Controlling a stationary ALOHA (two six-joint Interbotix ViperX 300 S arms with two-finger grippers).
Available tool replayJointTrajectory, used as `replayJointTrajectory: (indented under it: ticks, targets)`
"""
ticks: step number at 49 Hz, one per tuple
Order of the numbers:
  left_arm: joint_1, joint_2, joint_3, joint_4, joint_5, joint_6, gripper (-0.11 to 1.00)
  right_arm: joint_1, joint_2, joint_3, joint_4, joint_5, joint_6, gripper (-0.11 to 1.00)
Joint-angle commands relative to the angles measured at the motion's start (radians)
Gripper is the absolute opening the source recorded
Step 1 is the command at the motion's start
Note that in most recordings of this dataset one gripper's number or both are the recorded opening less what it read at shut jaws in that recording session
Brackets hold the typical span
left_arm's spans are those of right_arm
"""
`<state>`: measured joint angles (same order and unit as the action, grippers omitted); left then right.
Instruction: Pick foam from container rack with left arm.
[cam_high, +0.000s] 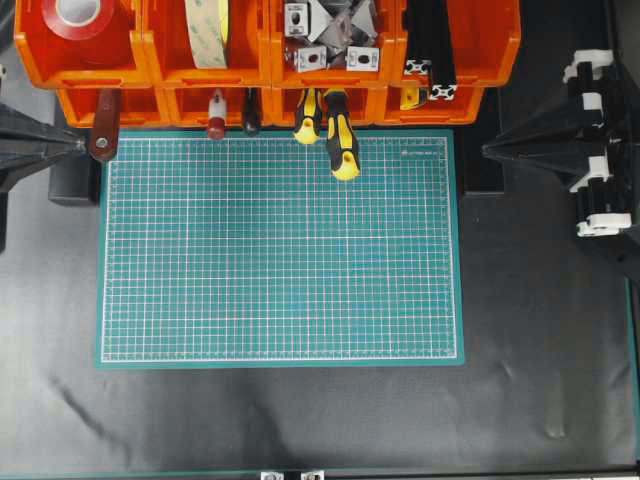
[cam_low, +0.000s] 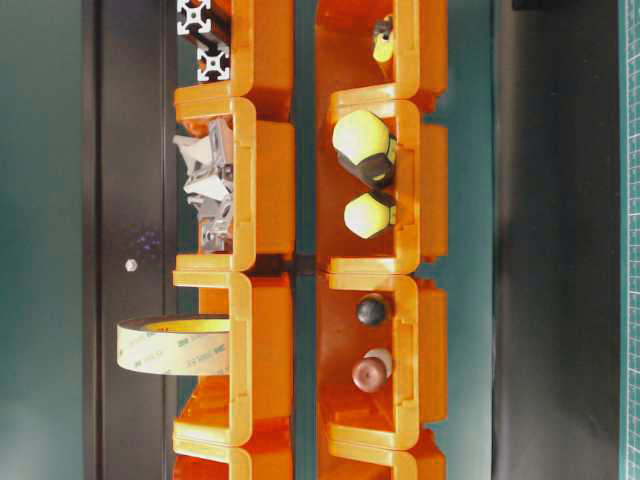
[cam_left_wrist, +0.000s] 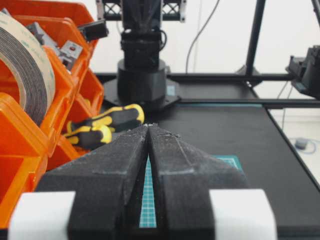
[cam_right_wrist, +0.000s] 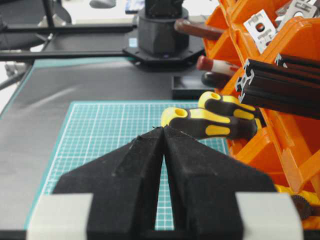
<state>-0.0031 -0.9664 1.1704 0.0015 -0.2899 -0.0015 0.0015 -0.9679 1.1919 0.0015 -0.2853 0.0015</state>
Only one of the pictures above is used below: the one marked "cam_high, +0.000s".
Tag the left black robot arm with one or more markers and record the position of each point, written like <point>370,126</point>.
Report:
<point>27,147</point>

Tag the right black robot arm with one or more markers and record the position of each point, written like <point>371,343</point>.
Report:
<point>591,142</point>

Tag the orange upper bin foam tape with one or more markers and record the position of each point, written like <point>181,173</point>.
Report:
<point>168,51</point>

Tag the foam tape roll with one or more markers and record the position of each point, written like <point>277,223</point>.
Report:
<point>208,27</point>

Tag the green cutting mat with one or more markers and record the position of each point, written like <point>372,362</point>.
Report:
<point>248,253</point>

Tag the large yellow black screwdriver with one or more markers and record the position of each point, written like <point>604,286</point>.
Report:
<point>342,144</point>

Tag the small yellow black screwdriver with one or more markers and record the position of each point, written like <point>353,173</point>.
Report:
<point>308,117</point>

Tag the orange lower bin screwdrivers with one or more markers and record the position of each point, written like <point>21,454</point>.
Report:
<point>362,103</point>

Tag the yellow tape measure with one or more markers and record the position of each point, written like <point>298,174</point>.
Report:
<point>412,98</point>

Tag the white tool with red cap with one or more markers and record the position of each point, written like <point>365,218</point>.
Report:
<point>217,115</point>

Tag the orange lower bin far right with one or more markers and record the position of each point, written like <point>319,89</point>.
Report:
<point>462,110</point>

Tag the orange bin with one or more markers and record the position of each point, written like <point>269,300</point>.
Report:
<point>141,108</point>
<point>51,64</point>
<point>189,107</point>
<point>462,110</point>

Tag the black aluminium profile right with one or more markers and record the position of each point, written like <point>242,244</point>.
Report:
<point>435,47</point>

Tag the black aluminium profile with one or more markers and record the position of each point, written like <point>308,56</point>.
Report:
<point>415,21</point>
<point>435,47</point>

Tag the orange upper bin brackets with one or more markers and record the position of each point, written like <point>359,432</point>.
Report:
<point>284,76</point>

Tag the pile of metal corner brackets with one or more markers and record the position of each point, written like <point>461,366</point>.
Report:
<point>324,35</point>

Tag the black aluminium profile left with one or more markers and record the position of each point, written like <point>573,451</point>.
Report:
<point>415,21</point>

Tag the black base block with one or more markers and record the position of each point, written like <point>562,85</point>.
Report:
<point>75,183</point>

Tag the orange upper bin profiles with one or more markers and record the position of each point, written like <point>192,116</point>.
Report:
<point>485,36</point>

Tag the orange upper bin far left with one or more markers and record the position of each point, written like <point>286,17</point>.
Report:
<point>51,64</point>

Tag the orange lower bin far left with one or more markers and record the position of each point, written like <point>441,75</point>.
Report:
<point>141,108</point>

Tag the red tape roll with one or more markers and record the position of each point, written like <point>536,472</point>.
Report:
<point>98,30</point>

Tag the black tool handle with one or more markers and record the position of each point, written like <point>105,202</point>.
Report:
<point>251,114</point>

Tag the brown wooden tool handle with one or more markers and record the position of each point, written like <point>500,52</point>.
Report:
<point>105,130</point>

